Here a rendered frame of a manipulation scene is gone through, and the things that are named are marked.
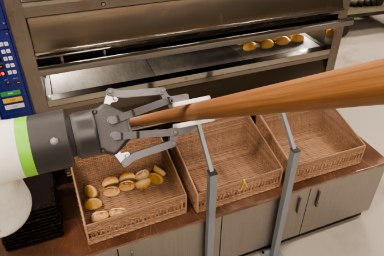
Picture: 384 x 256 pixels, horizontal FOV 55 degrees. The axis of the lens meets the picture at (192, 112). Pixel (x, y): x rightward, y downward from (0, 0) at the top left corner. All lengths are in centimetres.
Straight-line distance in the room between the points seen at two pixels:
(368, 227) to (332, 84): 285
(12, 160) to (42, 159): 4
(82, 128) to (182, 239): 170
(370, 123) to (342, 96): 391
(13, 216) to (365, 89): 57
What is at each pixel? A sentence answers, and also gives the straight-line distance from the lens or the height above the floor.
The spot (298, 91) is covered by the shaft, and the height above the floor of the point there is 207.
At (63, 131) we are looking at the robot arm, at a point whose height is 191.
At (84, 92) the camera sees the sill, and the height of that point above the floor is 118.
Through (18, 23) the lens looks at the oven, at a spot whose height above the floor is 161.
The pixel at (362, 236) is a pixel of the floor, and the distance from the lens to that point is 305.
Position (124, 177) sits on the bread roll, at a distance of 230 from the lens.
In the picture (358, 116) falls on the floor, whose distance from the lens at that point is 425.
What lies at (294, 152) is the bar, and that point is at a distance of 204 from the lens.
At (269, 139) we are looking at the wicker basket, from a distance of 244.
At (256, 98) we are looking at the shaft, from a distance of 39.
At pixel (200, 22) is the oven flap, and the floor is 150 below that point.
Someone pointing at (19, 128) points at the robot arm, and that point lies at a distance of 59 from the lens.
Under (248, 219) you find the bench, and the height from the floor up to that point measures 44.
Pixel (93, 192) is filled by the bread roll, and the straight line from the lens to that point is 226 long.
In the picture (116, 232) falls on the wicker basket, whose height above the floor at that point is 61.
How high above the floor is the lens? 224
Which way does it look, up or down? 35 degrees down
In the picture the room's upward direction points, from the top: straight up
